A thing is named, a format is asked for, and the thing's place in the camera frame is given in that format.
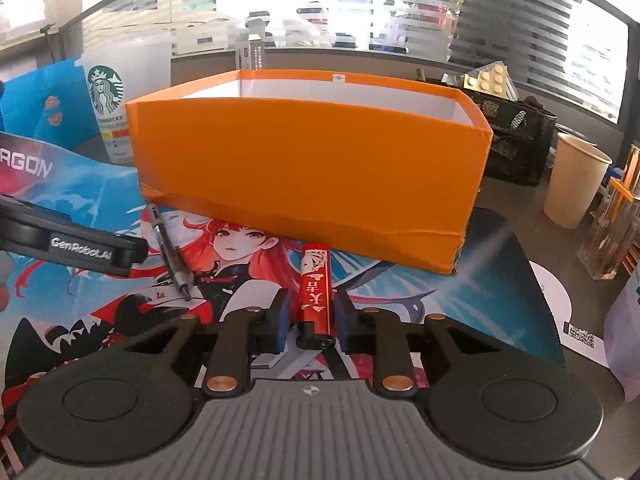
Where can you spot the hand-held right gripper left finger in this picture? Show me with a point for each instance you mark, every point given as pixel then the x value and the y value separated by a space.
pixel 276 320

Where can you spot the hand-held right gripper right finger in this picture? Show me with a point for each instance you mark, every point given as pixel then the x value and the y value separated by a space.
pixel 346 322

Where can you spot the red patterned lighter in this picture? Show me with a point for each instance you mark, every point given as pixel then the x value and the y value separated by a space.
pixel 315 290

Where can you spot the black marker pen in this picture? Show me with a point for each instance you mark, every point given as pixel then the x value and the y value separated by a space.
pixel 170 250

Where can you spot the orange cardboard box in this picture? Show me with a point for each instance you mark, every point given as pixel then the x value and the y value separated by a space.
pixel 310 170

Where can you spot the printed anime desk mat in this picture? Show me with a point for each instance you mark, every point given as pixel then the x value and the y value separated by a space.
pixel 75 310

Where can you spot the clear plastic cup green logo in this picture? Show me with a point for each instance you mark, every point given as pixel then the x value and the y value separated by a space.
pixel 120 105

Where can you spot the blue paper bag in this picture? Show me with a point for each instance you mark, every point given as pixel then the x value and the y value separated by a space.
pixel 45 100

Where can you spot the white round paper card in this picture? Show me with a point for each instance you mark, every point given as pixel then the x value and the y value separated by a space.
pixel 570 310

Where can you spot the black mesh desk organizer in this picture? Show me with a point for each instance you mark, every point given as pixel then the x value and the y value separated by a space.
pixel 520 145

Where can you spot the small grey carton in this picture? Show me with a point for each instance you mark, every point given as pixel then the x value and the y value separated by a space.
pixel 252 50

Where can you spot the beige paper cup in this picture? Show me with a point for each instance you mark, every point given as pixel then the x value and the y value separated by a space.
pixel 575 180

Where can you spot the white plastic package bag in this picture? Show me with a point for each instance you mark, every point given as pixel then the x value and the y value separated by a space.
pixel 625 340

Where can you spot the yellow pill blister pack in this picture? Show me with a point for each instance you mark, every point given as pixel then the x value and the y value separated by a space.
pixel 490 80

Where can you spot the glass perfume bottle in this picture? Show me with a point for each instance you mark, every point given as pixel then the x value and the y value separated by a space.
pixel 612 230

